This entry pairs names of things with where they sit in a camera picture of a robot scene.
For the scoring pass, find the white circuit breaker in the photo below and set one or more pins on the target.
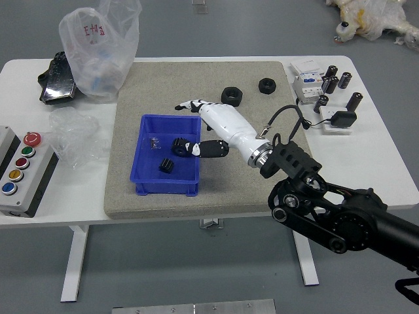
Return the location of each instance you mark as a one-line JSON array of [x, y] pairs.
[[304, 81]]

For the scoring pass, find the small metal floor plate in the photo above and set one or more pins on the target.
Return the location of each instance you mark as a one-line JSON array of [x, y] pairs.
[[199, 6]]

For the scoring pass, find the small black hex nut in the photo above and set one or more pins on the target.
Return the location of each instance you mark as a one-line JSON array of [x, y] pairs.
[[261, 87]]

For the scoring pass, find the black toothed gear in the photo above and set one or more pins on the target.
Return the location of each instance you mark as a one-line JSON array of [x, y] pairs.
[[178, 148], [166, 165]]

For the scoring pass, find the large grey metal plate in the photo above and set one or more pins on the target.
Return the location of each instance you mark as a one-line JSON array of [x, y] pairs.
[[163, 308]]

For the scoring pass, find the grey push-button control box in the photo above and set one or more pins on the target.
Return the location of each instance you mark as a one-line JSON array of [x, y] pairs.
[[19, 183]]

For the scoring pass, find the plastic-wrapped plush toy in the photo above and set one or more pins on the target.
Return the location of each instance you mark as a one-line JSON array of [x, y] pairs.
[[376, 16]]

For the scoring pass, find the white power socket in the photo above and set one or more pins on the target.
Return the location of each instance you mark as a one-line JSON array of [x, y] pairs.
[[340, 131]]

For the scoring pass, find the big black hex nut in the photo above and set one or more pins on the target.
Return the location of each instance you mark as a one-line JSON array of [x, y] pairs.
[[226, 96]]

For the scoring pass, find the black glossy tray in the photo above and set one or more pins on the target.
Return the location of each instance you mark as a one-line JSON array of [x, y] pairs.
[[57, 85]]

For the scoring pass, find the clear plastic bag red print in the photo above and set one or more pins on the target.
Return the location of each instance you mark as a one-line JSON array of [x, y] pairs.
[[98, 65]]

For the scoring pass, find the metal table bracket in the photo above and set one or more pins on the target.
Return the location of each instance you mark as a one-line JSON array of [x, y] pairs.
[[211, 224]]

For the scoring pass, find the black cylindrical capacitor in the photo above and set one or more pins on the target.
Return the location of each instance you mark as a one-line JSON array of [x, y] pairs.
[[344, 80], [334, 84], [354, 101], [325, 85], [321, 103], [331, 70]]

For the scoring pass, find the crumpled clear plastic bag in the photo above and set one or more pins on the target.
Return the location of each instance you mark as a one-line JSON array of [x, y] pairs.
[[75, 134]]

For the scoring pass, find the grey-brown mat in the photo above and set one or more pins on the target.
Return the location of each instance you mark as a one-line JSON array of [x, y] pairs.
[[196, 81]]

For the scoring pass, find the white table leg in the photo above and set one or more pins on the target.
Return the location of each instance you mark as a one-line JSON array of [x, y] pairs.
[[75, 261], [307, 268]]

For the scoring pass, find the blue plastic box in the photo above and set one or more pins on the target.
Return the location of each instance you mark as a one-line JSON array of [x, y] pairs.
[[147, 167]]

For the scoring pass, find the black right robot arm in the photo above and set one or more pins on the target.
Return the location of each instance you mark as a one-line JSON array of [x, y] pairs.
[[353, 225]]

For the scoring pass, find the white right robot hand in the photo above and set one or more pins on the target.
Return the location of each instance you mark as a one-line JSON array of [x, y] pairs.
[[229, 121]]

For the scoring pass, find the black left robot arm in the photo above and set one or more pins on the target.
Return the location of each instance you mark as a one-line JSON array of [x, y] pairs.
[[401, 288]]

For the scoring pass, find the small metal screws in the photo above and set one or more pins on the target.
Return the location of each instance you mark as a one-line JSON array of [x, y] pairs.
[[154, 144]]

